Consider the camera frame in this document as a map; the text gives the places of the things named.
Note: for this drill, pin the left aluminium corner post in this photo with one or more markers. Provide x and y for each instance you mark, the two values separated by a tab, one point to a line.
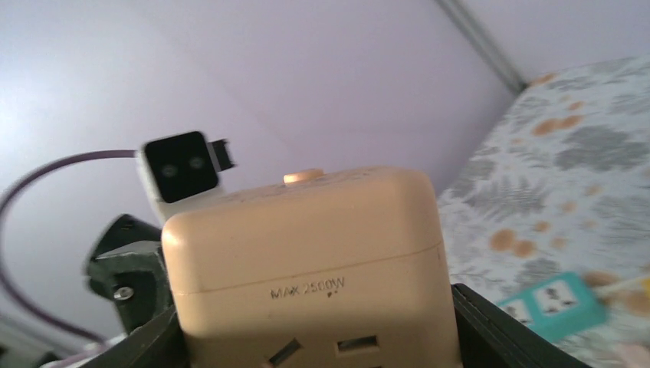
484	44

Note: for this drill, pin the beige cube socket adapter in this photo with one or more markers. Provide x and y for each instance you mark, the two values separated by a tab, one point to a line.
345	269

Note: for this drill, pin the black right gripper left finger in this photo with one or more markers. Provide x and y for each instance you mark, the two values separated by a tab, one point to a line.
157	344

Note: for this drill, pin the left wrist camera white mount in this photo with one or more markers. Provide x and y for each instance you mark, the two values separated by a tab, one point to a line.
180	173

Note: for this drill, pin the floral patterned table mat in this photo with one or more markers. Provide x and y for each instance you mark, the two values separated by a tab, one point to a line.
561	184

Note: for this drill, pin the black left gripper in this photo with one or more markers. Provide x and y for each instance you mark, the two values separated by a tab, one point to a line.
127	268

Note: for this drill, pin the teal power strip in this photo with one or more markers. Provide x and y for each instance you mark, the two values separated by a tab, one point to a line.
557	308

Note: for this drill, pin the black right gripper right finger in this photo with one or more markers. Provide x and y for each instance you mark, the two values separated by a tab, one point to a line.
490	338

